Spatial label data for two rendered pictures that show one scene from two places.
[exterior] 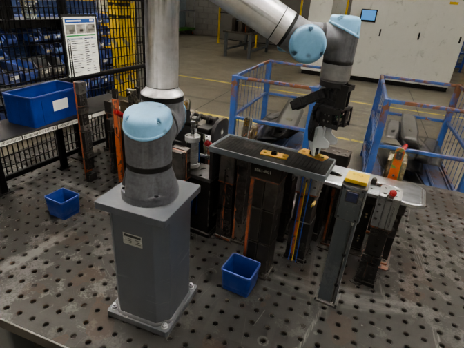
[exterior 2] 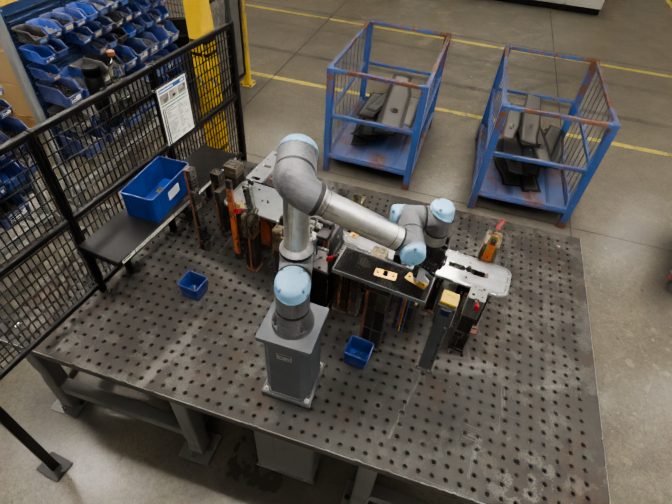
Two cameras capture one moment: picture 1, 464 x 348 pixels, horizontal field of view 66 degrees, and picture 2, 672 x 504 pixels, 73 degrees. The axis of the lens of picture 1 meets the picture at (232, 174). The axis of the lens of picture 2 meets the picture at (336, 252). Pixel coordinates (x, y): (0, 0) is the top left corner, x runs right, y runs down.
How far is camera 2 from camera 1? 86 cm
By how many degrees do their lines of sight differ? 19
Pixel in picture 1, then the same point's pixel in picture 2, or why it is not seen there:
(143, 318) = (290, 396)
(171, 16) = not seen: hidden behind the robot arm
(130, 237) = (282, 356)
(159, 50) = (296, 230)
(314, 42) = (417, 257)
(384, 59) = not seen: outside the picture
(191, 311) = (323, 384)
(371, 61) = not seen: outside the picture
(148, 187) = (295, 328)
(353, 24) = (448, 216)
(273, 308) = (384, 378)
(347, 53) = (443, 232)
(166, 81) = (301, 247)
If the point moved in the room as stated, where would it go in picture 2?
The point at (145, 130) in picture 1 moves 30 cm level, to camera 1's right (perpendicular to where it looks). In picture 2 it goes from (294, 300) to (388, 301)
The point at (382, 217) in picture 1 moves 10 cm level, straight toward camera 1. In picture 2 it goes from (470, 311) to (464, 329)
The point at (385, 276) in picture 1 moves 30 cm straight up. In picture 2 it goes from (473, 339) to (493, 298)
